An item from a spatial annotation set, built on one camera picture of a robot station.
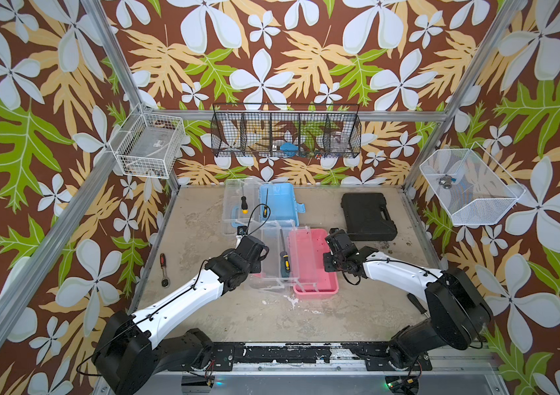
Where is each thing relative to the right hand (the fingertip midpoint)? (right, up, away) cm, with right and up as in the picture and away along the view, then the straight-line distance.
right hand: (326, 259), depth 92 cm
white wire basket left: (-65, +42, -5) cm, 77 cm away
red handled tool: (-59, -7, -4) cm, 60 cm away
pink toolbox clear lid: (-15, +3, -11) cm, 19 cm away
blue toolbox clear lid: (-33, +21, +6) cm, 40 cm away
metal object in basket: (+42, +29, -5) cm, 51 cm away
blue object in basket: (-14, +42, +3) cm, 45 cm away
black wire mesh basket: (-15, +51, +7) cm, 54 cm away
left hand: (-27, +4, -8) cm, 28 cm away
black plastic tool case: (+20, +16, +10) cm, 27 cm away
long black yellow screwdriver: (-24, +19, +10) cm, 32 cm away
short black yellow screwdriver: (-32, +21, +7) cm, 39 cm away
